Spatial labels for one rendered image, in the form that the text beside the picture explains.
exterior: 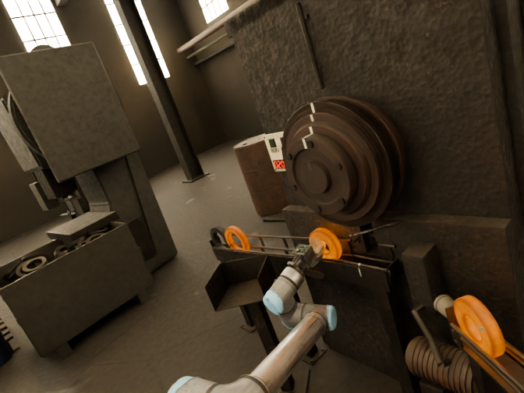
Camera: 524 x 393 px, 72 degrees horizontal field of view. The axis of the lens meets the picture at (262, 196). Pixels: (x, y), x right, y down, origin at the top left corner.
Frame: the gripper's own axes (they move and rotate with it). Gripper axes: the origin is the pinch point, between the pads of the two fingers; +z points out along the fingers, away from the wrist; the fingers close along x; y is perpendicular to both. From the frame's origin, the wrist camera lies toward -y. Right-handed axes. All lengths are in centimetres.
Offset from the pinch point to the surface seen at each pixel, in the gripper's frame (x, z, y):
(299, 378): 30, -39, -67
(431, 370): -51, -27, -21
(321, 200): -18.5, -4.3, 27.7
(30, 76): 235, 9, 140
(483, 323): -70, -22, 5
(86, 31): 976, 387, 270
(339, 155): -32, 0, 43
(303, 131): -17, 6, 50
